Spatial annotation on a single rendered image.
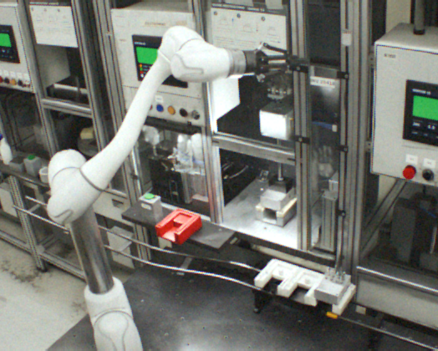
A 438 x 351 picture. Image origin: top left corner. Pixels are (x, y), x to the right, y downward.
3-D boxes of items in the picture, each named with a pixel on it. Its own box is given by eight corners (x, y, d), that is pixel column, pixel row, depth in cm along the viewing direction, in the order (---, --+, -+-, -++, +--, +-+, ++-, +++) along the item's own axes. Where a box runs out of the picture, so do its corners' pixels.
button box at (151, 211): (142, 221, 252) (138, 198, 246) (153, 211, 258) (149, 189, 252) (155, 225, 248) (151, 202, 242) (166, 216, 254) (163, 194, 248)
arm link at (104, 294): (99, 347, 208) (90, 310, 226) (139, 335, 211) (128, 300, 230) (41, 175, 169) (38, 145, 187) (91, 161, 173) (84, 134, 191)
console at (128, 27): (121, 114, 242) (105, 11, 219) (162, 89, 262) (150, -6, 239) (200, 130, 221) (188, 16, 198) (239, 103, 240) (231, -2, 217)
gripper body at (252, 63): (245, 79, 166) (272, 78, 170) (247, 51, 163) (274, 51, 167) (233, 73, 172) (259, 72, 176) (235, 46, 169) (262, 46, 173)
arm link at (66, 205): (77, 175, 160) (73, 155, 171) (38, 217, 162) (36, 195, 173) (109, 200, 167) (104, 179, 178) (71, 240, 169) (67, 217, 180)
